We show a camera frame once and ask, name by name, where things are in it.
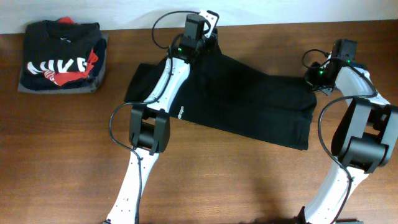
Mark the black t-shirt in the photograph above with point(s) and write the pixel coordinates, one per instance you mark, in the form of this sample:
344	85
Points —
223	93

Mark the red folded shirt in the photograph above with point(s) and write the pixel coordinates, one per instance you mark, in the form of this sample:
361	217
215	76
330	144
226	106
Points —
70	74

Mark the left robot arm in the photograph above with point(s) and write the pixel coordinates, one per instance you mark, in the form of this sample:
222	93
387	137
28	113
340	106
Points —
149	125

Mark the grey folded shirt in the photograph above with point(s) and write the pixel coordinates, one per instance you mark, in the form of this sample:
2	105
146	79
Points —
96	84

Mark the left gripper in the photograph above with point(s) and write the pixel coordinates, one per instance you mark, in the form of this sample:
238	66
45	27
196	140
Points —
209	45

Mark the navy folded shirt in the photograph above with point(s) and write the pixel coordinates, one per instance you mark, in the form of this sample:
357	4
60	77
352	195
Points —
46	84

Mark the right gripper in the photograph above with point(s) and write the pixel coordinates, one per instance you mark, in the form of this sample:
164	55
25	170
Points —
309	79

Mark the black Nike folded shirt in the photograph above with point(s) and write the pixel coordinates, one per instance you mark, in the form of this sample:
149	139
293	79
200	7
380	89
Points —
32	49

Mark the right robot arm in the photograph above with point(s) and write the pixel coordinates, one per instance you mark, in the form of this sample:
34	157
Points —
363	141

